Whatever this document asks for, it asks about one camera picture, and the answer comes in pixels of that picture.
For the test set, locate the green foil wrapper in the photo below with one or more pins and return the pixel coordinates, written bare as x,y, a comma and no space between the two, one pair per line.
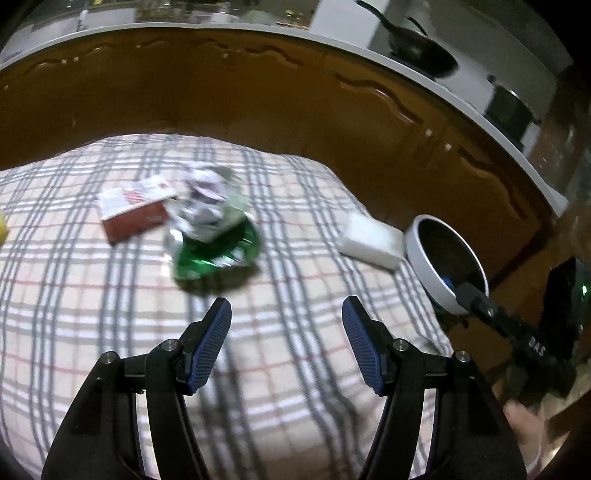
203,270

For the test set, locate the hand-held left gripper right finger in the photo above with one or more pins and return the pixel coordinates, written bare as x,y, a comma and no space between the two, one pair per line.
364,350

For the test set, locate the yellow crumpled ball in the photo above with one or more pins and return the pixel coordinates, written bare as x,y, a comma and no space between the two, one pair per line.
2,228

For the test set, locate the dark stock pot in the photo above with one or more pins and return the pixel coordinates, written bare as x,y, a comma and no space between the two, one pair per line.
508,110

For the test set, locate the plaid tablecloth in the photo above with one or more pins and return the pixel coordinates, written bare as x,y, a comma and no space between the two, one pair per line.
286,369

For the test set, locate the white bin with black liner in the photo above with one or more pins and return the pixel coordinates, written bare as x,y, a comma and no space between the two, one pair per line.
425,272

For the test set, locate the person's right hand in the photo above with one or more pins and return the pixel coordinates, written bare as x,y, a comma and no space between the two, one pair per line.
524,429

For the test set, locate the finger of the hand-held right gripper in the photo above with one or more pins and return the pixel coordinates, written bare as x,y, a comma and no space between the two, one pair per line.
475,300

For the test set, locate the white sponge block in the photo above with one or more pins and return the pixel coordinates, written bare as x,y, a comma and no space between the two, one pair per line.
369,240

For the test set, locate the brown lower cabinets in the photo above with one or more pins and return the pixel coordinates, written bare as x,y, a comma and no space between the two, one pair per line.
231,92

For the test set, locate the black wok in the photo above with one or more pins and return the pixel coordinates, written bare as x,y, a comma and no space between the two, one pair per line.
420,50

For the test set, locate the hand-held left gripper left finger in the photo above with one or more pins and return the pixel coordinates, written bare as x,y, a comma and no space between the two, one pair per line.
210,350

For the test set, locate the red and white box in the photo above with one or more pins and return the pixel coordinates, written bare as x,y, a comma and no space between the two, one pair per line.
134,224

